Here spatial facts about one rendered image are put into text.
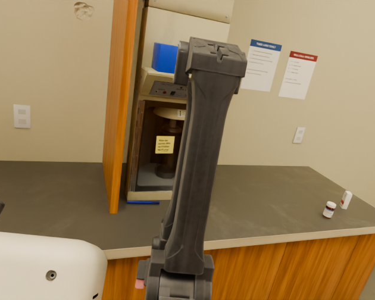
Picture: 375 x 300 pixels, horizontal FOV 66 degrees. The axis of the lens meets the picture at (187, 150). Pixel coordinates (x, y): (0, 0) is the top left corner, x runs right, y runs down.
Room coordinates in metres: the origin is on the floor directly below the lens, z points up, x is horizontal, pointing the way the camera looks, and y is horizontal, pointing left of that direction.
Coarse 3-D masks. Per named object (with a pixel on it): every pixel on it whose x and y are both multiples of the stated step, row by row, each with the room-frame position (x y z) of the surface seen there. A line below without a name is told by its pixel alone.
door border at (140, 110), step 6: (144, 102) 1.08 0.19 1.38; (138, 108) 1.07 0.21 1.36; (138, 120) 1.07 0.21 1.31; (138, 126) 1.08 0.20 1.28; (138, 132) 1.08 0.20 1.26; (138, 138) 1.08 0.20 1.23; (138, 144) 1.08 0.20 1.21; (138, 150) 1.08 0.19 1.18; (138, 156) 1.08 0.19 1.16; (132, 162) 1.07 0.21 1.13; (132, 174) 1.07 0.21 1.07; (132, 180) 1.08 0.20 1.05; (132, 186) 1.08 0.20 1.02
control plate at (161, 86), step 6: (156, 84) 1.02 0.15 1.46; (162, 84) 1.03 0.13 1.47; (168, 84) 1.03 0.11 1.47; (162, 90) 1.06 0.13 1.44; (168, 90) 1.06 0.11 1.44; (174, 90) 1.07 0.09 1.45; (180, 90) 1.08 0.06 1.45; (174, 96) 1.10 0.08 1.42; (180, 96) 1.11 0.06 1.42; (186, 96) 1.11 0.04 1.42
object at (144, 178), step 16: (144, 112) 1.08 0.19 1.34; (160, 112) 1.11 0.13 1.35; (176, 112) 1.13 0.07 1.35; (144, 128) 1.08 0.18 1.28; (160, 128) 1.11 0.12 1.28; (176, 128) 1.13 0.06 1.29; (144, 144) 1.09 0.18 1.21; (176, 144) 1.14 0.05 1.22; (144, 160) 1.09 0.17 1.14; (160, 160) 1.12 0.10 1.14; (176, 160) 1.14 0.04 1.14; (144, 176) 1.09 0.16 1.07; (160, 176) 1.12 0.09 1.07
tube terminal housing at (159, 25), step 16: (144, 16) 1.13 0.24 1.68; (160, 16) 1.10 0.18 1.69; (176, 16) 1.12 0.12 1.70; (192, 16) 1.15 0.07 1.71; (144, 32) 1.10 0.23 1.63; (160, 32) 1.10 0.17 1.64; (176, 32) 1.12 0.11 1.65; (192, 32) 1.15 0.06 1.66; (208, 32) 1.17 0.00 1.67; (224, 32) 1.20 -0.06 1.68; (144, 48) 1.08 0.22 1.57; (144, 64) 1.09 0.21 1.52; (144, 96) 1.09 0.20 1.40; (128, 160) 1.15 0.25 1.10; (128, 176) 1.11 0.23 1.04; (128, 192) 1.08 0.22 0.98; (144, 192) 1.11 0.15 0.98; (160, 192) 1.14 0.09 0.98
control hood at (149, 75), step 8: (144, 72) 1.03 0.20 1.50; (152, 72) 0.98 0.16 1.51; (160, 72) 0.99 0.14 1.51; (144, 80) 1.01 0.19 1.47; (152, 80) 1.01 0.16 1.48; (160, 80) 1.01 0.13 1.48; (168, 80) 1.02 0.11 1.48; (144, 88) 1.03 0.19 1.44; (160, 96) 1.09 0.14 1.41; (168, 96) 1.10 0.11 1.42
